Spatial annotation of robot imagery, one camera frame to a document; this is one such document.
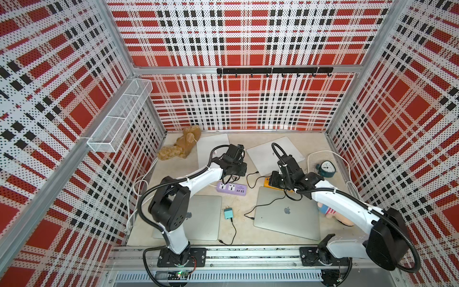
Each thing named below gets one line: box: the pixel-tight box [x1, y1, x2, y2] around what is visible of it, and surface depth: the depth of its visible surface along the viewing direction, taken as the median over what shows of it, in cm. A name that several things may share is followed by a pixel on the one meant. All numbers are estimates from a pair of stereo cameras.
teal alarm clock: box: [315, 160, 337, 178], surface depth 100 cm
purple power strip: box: [216, 181, 248, 197], surface depth 94 cm
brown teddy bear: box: [157, 124, 202, 161], surface depth 103 cm
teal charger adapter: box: [223, 207, 234, 220], surface depth 86 cm
